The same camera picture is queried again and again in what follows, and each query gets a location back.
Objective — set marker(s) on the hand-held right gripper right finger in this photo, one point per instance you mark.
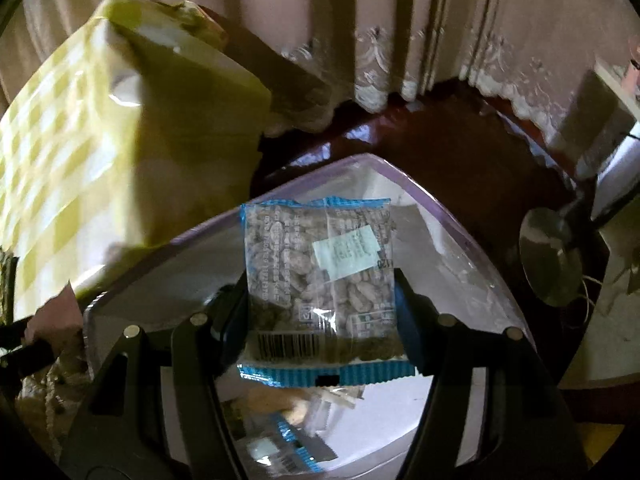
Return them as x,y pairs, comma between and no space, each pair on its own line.
410,330

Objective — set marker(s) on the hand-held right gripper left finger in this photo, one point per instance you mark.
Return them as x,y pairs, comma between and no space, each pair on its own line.
230,330

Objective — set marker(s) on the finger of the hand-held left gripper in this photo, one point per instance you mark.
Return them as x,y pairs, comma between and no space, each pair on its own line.
25,357

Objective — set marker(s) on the pink snack packet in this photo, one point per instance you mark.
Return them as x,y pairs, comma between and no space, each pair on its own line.
55,315

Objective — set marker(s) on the clear storage box purple rim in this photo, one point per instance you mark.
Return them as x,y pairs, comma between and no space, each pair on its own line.
440,260

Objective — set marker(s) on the blue-edged seed packet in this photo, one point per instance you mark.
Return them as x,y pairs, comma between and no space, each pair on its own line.
295,442
320,280

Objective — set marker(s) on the yellow-topped cookie packet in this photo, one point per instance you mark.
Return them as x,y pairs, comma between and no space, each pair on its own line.
295,407

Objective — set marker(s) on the round metal stand base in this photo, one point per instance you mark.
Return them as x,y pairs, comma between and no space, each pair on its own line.
550,260

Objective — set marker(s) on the yellow checked tablecloth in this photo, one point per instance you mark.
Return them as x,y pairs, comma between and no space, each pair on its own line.
75,160

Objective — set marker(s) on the white furniture panel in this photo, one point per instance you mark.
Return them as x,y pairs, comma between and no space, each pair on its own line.
615,160

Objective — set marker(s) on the beige curtain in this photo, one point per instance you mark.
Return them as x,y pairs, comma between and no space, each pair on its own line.
400,35

